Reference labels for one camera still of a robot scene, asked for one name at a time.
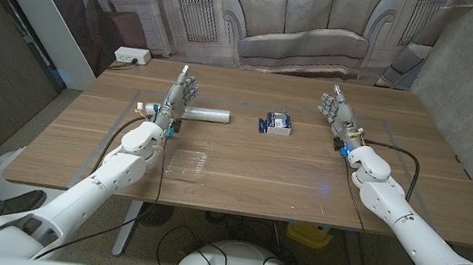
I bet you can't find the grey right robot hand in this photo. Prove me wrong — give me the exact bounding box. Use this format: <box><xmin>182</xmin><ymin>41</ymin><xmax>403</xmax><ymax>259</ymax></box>
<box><xmin>312</xmin><ymin>82</ymin><xmax>372</xmax><ymax>157</ymax></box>

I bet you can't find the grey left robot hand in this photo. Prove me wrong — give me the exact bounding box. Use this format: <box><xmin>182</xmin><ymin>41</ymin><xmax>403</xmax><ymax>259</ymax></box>
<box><xmin>152</xmin><ymin>61</ymin><xmax>204</xmax><ymax>140</ymax></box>

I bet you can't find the clear plastic wrap roll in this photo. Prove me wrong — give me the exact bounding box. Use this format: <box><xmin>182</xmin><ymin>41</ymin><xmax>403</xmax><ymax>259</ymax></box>
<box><xmin>135</xmin><ymin>98</ymin><xmax>232</xmax><ymax>127</ymax></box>

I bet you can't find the clear plastic clamshell container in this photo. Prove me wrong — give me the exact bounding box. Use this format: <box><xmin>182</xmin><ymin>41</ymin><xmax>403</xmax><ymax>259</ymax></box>
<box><xmin>138</xmin><ymin>133</ymin><xmax>213</xmax><ymax>184</ymax></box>

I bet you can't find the blue and white package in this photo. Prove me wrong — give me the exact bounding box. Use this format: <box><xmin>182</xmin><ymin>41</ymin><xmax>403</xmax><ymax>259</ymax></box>
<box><xmin>257</xmin><ymin>109</ymin><xmax>294</xmax><ymax>138</ymax></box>

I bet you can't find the white power strip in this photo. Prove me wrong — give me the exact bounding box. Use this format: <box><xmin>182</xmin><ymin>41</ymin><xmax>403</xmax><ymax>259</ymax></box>
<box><xmin>113</xmin><ymin>44</ymin><xmax>153</xmax><ymax>67</ymax></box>

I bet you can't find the printed living room backdrop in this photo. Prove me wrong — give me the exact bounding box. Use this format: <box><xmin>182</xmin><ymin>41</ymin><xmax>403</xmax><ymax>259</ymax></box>
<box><xmin>2</xmin><ymin>0</ymin><xmax>473</xmax><ymax>126</ymax></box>

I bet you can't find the round black floor fan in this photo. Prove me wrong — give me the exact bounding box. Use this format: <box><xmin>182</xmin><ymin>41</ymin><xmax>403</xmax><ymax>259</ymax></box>
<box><xmin>136</xmin><ymin>201</ymin><xmax>175</xmax><ymax>231</ymax></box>

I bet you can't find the yellow object under table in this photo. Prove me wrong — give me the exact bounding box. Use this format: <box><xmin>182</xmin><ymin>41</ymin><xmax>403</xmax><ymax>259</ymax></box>
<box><xmin>284</xmin><ymin>220</ymin><xmax>335</xmax><ymax>251</ymax></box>

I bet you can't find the white table leg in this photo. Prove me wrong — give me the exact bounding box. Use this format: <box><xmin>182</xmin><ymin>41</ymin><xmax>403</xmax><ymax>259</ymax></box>
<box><xmin>340</xmin><ymin>229</ymin><xmax>374</xmax><ymax>265</ymax></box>
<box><xmin>110</xmin><ymin>198</ymin><xmax>145</xmax><ymax>260</ymax></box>

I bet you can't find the dark shoe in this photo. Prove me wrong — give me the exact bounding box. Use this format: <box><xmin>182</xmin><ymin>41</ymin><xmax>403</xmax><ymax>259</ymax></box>
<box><xmin>1</xmin><ymin>184</ymin><xmax>48</xmax><ymax>221</ymax></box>

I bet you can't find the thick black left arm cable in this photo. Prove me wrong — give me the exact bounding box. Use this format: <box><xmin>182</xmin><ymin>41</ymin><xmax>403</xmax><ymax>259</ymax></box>
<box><xmin>91</xmin><ymin>110</ymin><xmax>148</xmax><ymax>180</ymax></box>

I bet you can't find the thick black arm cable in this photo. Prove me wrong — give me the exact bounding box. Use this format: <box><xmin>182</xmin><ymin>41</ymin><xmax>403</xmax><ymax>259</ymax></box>
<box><xmin>357</xmin><ymin>138</ymin><xmax>423</xmax><ymax>203</ymax></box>
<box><xmin>91</xmin><ymin>110</ymin><xmax>148</xmax><ymax>180</ymax></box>

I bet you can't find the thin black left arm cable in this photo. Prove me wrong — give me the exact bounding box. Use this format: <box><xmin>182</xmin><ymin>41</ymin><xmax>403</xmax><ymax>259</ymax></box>
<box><xmin>34</xmin><ymin>116</ymin><xmax>172</xmax><ymax>265</ymax></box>

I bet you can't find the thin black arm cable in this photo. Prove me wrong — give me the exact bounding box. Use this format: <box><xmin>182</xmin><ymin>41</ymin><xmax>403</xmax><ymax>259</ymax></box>
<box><xmin>329</xmin><ymin>158</ymin><xmax>439</xmax><ymax>265</ymax></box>
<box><xmin>34</xmin><ymin>116</ymin><xmax>172</xmax><ymax>265</ymax></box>

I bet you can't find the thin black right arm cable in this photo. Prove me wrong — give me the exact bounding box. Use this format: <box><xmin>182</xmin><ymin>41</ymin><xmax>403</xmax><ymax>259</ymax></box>
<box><xmin>329</xmin><ymin>158</ymin><xmax>439</xmax><ymax>265</ymax></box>

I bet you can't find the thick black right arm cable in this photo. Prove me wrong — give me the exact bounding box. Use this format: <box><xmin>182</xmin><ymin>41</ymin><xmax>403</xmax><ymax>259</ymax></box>
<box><xmin>357</xmin><ymin>138</ymin><xmax>423</xmax><ymax>203</ymax></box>

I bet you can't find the black floor cable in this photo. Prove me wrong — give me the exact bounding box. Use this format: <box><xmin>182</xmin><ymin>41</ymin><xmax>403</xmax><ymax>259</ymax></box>
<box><xmin>153</xmin><ymin>222</ymin><xmax>233</xmax><ymax>265</ymax></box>

